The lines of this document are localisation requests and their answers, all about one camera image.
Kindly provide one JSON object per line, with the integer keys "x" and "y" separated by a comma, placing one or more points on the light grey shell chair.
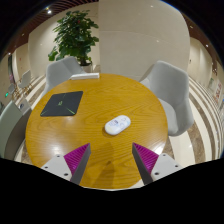
{"x": 57, "y": 72}
{"x": 171, "y": 93}

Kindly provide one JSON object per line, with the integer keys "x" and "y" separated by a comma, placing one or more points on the green potted plant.
{"x": 75, "y": 35}

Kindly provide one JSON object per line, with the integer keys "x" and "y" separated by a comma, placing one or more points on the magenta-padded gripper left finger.
{"x": 75, "y": 158}

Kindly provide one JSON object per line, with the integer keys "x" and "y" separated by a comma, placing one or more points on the white printed computer mouse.
{"x": 117, "y": 125}

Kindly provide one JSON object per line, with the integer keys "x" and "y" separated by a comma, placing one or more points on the black green-lined mouse pad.
{"x": 62, "y": 103}

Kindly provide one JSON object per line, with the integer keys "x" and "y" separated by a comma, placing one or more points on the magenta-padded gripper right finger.
{"x": 146, "y": 158}

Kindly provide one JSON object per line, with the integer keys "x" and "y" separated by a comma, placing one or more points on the small white wooden-legged chair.
{"x": 25, "y": 78}
{"x": 11, "y": 88}

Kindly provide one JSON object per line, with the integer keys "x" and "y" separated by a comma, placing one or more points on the grey-green armchair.
{"x": 10, "y": 128}

